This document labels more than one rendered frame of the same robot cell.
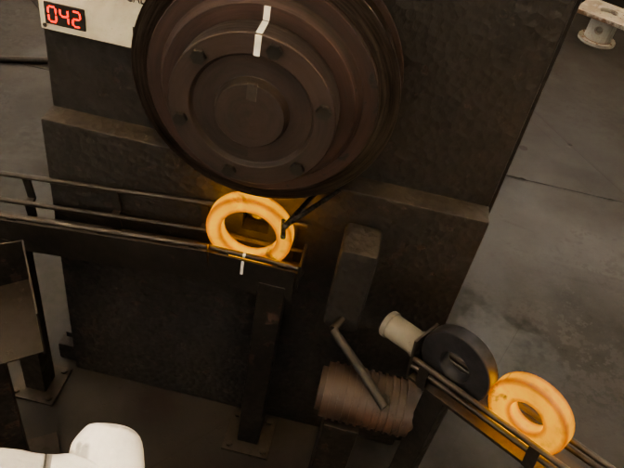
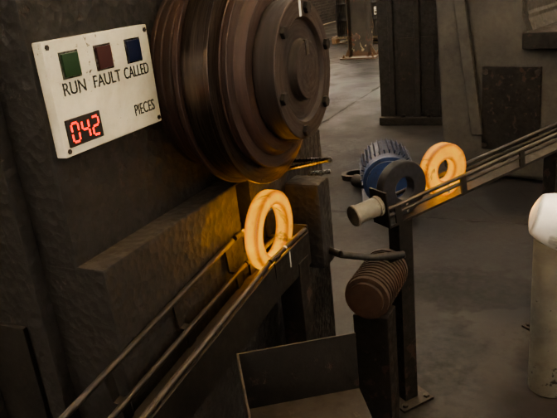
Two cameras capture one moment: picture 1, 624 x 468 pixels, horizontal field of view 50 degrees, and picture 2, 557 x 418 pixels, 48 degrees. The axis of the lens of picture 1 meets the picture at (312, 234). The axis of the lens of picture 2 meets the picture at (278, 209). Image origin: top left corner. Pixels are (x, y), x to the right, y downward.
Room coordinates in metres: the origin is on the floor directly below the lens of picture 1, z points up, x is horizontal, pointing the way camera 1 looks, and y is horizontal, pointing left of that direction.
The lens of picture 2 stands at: (0.45, 1.34, 1.29)
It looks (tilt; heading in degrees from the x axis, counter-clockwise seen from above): 20 degrees down; 295
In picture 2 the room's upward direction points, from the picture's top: 6 degrees counter-clockwise
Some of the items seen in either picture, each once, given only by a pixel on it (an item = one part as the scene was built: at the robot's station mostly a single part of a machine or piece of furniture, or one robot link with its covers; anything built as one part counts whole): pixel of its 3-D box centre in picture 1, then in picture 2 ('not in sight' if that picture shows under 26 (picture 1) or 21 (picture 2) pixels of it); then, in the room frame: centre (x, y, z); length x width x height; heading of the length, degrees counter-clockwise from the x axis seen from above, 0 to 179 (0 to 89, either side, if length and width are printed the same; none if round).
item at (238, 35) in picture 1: (253, 108); (296, 70); (0.94, 0.14, 1.12); 0.28 x 0.06 x 0.28; 87
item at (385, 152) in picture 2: not in sight; (386, 171); (1.34, -2.14, 0.17); 0.57 x 0.31 x 0.34; 107
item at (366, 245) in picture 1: (352, 278); (309, 221); (1.04, -0.10, 0.68); 0.11 x 0.08 x 0.24; 177
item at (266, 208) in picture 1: (250, 230); (269, 230); (1.04, 0.13, 0.75); 0.18 x 0.03 x 0.18; 86
